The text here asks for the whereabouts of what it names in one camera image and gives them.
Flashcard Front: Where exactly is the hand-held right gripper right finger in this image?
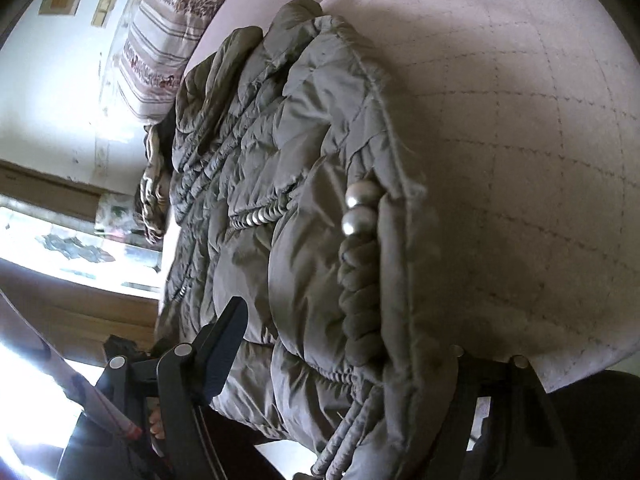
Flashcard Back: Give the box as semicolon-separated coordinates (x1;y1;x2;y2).
425;345;576;480

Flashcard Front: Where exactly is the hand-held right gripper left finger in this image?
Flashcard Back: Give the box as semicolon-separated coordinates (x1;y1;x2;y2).
94;296;249;480

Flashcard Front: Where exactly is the olive hooded puffer jacket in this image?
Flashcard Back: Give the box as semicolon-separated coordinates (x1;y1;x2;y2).
155;0;458;480

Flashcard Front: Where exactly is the person's left hand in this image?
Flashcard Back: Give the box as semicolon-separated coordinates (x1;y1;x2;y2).
147;397;169;436

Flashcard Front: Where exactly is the striped floral pillow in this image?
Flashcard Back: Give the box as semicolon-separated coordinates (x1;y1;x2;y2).
100;0;261;123

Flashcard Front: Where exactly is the beige wall switch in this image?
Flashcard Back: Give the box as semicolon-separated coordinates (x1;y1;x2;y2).
91;0;121;28

